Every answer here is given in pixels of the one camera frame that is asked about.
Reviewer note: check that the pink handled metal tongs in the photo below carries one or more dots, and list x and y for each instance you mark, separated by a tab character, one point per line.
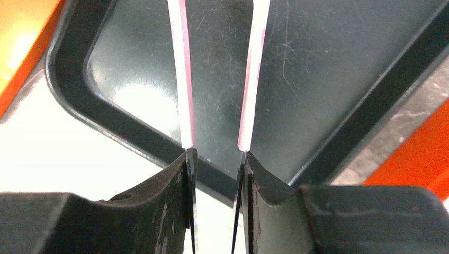
181	49

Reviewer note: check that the black baking tray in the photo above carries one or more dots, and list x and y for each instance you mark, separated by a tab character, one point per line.
331	72

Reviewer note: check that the orange cookie box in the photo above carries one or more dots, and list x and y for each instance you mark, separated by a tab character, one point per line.
422	160

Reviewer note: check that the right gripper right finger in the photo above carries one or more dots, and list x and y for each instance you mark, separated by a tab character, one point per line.
338	219

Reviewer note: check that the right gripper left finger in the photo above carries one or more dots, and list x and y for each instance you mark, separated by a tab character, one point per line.
151	217

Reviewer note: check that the orange box lid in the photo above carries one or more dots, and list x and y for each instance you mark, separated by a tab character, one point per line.
26	30

